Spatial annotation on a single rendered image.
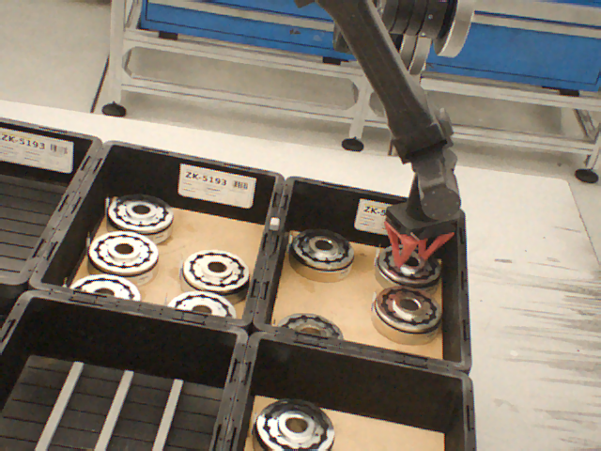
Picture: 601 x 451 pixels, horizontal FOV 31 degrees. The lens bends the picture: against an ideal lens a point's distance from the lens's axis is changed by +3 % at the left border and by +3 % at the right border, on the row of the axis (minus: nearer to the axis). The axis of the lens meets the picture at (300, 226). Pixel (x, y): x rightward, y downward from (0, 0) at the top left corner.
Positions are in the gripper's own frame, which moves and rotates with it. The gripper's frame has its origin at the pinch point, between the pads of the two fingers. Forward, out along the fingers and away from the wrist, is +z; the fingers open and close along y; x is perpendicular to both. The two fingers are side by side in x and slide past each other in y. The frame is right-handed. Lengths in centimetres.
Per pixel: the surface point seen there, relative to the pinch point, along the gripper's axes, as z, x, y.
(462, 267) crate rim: -5.8, -10.5, 0.5
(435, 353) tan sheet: 4.3, -16.5, -6.5
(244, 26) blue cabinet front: 47, 172, 70
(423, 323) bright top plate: 1.3, -12.9, -6.7
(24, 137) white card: -4, 45, -47
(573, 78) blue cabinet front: 49, 115, 163
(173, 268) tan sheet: 3.9, 15.1, -34.7
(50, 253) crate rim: -5, 13, -55
